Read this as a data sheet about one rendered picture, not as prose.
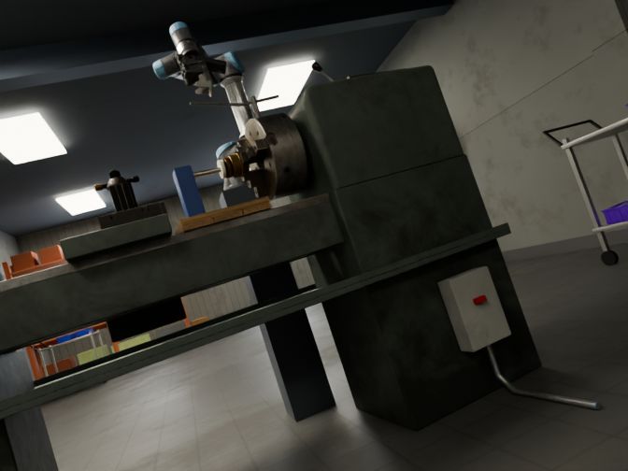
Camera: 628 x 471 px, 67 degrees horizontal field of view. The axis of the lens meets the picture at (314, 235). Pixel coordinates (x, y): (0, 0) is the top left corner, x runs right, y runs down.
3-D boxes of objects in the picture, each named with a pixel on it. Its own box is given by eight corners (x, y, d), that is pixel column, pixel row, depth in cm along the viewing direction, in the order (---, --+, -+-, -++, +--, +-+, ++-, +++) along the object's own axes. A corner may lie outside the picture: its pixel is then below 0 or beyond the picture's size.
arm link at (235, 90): (249, 167, 238) (213, 64, 238) (276, 157, 235) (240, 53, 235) (240, 165, 226) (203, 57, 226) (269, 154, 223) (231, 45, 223)
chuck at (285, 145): (280, 200, 199) (259, 127, 198) (306, 188, 170) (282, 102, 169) (260, 206, 196) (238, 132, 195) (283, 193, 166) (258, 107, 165)
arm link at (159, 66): (192, 71, 239) (147, 56, 192) (212, 63, 237) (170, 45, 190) (202, 93, 241) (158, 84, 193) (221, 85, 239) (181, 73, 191)
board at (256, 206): (249, 228, 193) (246, 219, 193) (271, 207, 160) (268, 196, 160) (176, 249, 182) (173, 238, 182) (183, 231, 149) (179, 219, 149)
